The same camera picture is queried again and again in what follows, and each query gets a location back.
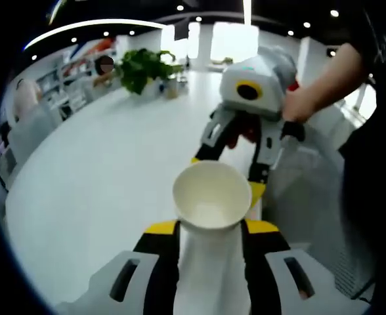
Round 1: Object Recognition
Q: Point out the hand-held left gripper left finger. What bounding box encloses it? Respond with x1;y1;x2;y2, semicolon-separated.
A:
56;219;184;315

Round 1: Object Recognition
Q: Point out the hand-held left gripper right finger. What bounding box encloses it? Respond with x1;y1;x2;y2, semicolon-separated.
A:
240;219;371;315

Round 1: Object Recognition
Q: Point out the white printed paper cup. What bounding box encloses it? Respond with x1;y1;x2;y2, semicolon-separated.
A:
171;159;253;315

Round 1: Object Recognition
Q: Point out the person's right hand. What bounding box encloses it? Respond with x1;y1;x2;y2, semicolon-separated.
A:
281;87;315;125

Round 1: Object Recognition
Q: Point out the glass bottle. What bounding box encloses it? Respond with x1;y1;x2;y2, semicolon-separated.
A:
164;77;178;100

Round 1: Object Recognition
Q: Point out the white plant pot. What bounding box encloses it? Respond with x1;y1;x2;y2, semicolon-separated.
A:
146;75;163;96

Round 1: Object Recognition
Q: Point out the green potted plant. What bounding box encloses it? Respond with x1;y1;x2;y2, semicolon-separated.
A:
116;48;184;96

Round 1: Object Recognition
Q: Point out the hanging black monitor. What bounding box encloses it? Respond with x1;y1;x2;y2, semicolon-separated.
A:
174;24;190;43

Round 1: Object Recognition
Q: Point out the group of round ceiling downlights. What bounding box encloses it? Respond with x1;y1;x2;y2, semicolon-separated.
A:
30;3;340;62

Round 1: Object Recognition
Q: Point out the person's dark-clothed torso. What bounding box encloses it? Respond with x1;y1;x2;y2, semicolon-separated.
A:
337;0;386;315

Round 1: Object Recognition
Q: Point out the white table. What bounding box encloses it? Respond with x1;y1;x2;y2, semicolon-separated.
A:
4;70;272;315

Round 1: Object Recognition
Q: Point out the curved ceiling light strip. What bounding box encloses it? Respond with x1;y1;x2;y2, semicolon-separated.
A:
22;18;168;51

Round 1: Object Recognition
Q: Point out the red blue wall banner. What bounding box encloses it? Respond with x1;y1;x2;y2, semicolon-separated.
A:
68;37;117;64

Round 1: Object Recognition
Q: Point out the white wall shelving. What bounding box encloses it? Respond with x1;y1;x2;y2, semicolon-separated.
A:
35;55;91;114

